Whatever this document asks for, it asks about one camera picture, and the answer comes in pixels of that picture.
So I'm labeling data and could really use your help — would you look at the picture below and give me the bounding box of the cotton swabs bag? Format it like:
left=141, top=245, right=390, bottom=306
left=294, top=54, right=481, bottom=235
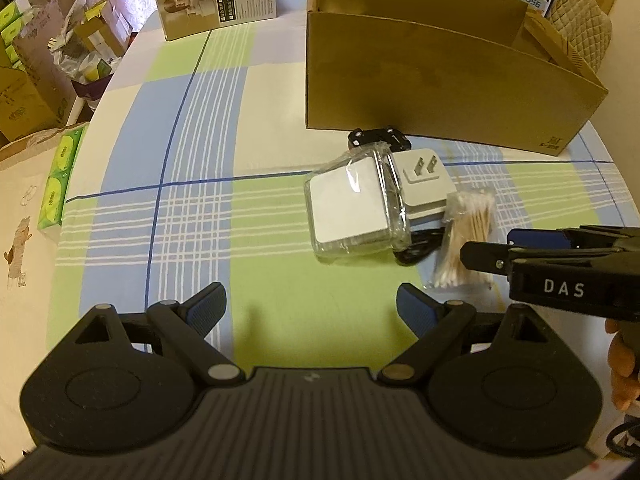
left=427, top=188, right=496, bottom=290

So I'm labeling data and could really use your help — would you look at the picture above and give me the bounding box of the black usb cable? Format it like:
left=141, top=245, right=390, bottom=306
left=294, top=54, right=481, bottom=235
left=392, top=216, right=454, bottom=267

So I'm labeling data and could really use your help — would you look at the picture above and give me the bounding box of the white power adapter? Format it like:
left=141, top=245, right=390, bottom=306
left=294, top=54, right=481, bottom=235
left=393, top=148, right=457, bottom=220

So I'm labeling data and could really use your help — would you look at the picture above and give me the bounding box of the white pads clear pack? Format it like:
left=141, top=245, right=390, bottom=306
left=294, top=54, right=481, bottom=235
left=304, top=142, right=411, bottom=259

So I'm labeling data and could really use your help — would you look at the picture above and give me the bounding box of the person right hand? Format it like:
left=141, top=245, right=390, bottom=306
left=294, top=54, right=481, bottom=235
left=605, top=318, right=640, bottom=411

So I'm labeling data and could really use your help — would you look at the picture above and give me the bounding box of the brown cardboard box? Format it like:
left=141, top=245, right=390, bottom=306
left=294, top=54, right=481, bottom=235
left=306, top=0, right=606, bottom=155

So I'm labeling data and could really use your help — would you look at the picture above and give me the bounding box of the green tissue pack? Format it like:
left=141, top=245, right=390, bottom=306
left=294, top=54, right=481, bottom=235
left=38, top=122, right=89, bottom=231

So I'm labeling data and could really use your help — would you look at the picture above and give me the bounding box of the quilted beige chair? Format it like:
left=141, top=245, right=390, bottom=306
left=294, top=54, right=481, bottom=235
left=547, top=0, right=613, bottom=73

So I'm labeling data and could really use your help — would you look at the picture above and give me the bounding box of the green tissue stack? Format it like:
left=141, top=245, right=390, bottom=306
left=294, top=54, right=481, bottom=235
left=1, top=0, right=47, bottom=68

